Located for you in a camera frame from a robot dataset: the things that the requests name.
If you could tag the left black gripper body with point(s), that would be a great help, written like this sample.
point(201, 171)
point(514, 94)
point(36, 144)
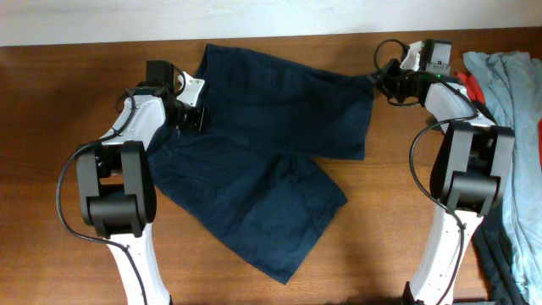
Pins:
point(187, 117)

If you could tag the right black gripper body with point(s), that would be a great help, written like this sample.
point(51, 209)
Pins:
point(398, 82)

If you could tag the navy blue shorts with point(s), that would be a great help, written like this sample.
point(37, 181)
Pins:
point(250, 176)

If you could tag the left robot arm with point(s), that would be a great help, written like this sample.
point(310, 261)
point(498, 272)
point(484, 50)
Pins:
point(117, 193)

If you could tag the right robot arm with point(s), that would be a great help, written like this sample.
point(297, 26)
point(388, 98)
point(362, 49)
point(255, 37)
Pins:
point(471, 168)

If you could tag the red garment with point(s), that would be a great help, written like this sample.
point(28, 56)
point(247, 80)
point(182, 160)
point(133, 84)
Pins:
point(474, 91)

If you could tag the light grey t-shirt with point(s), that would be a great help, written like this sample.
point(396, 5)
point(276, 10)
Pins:
point(514, 79)

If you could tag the black nike garment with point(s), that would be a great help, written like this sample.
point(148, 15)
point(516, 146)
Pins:
point(500, 241)

